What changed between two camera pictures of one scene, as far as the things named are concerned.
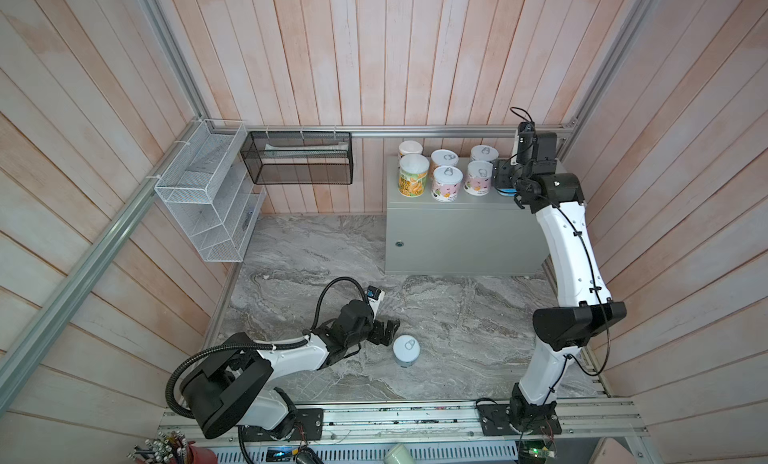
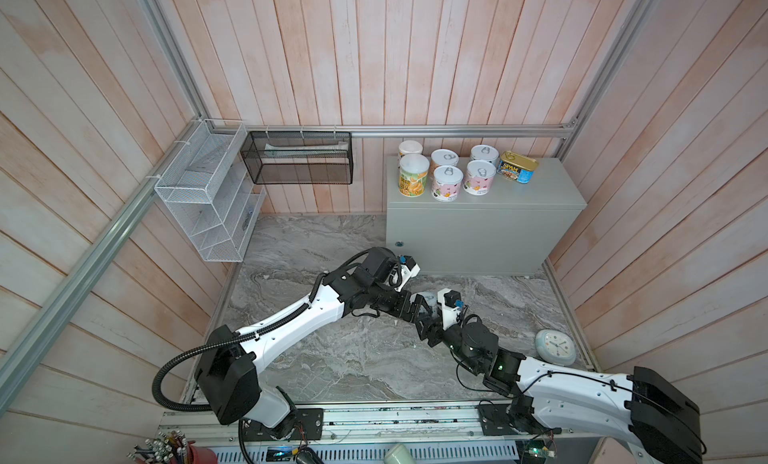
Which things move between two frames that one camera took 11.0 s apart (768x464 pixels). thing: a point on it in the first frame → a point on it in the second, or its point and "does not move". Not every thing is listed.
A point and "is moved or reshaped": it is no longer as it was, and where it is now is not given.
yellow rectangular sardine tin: (509, 192) is moved or reshaped
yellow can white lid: (409, 147) does not move
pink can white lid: (479, 177) does not move
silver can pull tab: (484, 152) does not move
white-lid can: (406, 350) → (430, 297)
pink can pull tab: (446, 183) does not move
